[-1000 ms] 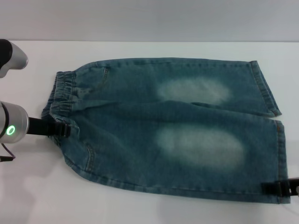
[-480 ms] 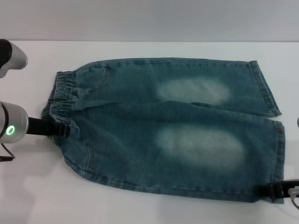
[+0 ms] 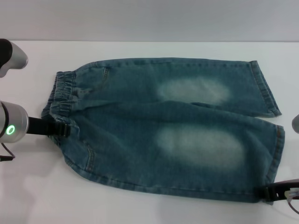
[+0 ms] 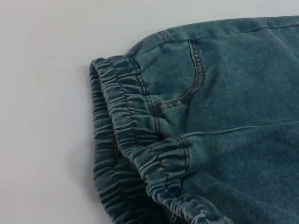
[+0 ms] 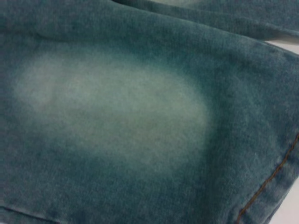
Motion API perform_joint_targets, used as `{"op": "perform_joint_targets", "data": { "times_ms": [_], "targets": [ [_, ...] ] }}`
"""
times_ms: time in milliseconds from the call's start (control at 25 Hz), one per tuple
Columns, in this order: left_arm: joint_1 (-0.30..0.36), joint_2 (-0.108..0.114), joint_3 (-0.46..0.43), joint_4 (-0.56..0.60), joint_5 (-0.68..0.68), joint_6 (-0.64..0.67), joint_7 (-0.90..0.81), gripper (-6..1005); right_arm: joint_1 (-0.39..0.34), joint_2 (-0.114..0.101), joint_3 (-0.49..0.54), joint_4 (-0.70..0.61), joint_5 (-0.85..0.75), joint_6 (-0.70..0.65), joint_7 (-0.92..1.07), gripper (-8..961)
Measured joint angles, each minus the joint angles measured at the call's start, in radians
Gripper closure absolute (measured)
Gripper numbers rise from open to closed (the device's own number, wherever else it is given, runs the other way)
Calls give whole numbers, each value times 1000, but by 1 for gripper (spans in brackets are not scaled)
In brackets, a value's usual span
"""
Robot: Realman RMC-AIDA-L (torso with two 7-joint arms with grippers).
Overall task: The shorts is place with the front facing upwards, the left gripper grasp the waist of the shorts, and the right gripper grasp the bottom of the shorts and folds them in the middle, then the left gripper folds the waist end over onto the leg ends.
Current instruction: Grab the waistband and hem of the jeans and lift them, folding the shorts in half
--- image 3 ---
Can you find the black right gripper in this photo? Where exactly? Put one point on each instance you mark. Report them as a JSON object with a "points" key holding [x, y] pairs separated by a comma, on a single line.
{"points": [[287, 185]]}

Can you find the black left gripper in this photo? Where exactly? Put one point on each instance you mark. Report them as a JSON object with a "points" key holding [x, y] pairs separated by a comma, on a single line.
{"points": [[39, 127]]}

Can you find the blue denim shorts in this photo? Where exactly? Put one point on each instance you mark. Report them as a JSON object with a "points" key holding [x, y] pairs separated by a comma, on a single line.
{"points": [[163, 116]]}

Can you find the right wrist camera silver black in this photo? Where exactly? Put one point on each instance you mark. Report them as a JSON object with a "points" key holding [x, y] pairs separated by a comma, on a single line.
{"points": [[296, 123]]}

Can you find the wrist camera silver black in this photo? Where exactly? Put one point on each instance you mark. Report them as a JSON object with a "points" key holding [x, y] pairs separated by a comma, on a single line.
{"points": [[296, 123], [14, 56]]}

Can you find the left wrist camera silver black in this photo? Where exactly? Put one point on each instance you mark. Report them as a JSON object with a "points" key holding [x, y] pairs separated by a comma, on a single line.
{"points": [[14, 56]]}

